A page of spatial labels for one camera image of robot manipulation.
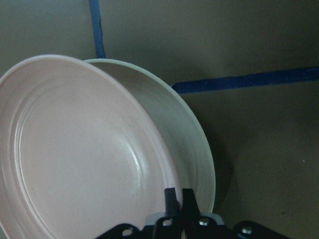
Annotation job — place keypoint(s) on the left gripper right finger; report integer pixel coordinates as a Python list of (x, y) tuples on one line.
[(190, 211)]

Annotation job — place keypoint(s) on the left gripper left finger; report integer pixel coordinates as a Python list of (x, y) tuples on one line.
[(171, 203)]

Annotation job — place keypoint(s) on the pink plate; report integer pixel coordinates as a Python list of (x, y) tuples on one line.
[(78, 153)]

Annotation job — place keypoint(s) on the cream plate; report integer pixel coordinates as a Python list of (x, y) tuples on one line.
[(180, 128)]

